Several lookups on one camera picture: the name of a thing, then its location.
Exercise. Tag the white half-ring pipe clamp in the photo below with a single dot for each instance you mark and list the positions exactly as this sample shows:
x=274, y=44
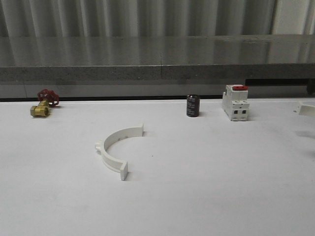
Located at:
x=115, y=164
x=305, y=109

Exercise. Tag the black cylindrical capacitor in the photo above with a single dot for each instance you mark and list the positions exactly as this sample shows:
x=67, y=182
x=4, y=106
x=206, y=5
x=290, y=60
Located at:
x=193, y=105

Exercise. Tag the grey stone counter ledge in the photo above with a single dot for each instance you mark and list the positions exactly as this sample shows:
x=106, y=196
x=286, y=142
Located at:
x=214, y=59

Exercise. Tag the brass valve red handwheel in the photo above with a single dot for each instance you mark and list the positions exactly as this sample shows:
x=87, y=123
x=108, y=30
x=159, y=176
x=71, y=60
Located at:
x=47, y=99

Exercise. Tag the white circuit breaker red switch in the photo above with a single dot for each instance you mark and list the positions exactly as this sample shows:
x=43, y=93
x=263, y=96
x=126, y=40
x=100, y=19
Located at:
x=234, y=102

